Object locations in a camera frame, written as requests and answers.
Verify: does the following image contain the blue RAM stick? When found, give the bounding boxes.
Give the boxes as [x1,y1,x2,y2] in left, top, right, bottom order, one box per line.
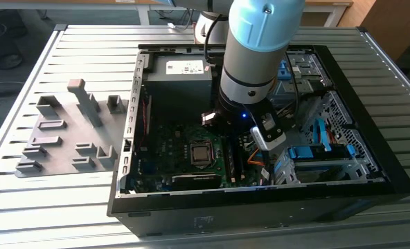
[225,141,235,180]

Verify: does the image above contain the silver CPU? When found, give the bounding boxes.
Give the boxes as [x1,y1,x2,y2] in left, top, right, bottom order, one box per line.
[193,146,210,161]

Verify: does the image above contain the CPU socket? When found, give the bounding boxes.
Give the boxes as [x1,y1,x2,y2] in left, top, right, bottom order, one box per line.
[190,141,215,168]

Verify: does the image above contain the grey power supply unit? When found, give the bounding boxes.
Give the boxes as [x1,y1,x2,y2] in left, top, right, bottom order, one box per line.
[143,54,223,116]

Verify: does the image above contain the green motherboard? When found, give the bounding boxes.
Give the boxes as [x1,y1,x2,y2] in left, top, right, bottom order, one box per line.
[135,118,262,191]

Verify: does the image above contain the blue disk carrier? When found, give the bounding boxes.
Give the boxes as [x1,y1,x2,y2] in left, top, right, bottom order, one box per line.
[277,60,291,79]

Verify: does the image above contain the hard disk in blue carrier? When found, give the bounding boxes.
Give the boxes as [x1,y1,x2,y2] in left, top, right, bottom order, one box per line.
[287,144,358,160]

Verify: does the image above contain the black graphics card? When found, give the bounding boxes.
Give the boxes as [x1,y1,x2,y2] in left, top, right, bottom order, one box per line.
[171,173,225,192]

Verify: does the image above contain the grey metal drive cage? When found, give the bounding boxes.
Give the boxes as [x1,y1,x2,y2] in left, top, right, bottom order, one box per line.
[270,53,333,111]
[273,144,381,185]

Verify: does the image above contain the black PC case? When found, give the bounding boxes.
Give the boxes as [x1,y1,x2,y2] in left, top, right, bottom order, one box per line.
[106,43,410,238]

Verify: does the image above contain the grey parts rack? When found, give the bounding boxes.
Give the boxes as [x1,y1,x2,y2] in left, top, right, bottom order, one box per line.
[14,78,130,179]

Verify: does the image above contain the wooden desk white legs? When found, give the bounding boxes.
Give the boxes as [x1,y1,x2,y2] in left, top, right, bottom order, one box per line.
[0,0,354,28]

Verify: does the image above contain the wooden cabinet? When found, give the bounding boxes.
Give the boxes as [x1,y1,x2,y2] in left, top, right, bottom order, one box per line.
[338,0,410,62]

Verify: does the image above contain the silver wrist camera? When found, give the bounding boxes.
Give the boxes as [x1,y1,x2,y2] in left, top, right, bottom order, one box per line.
[249,114,289,151]

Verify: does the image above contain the orange red power wires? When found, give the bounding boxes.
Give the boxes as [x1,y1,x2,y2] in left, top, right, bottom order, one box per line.
[247,153,271,165]

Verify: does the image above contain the black camera cable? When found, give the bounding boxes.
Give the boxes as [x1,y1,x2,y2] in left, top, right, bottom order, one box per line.
[203,14,231,65]
[283,46,302,128]

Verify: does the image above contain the blue flat data cable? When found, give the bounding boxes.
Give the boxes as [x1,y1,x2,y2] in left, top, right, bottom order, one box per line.
[311,118,333,153]

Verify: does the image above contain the black cable bundle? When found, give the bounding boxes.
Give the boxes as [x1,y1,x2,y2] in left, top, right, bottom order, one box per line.
[274,90,327,122]

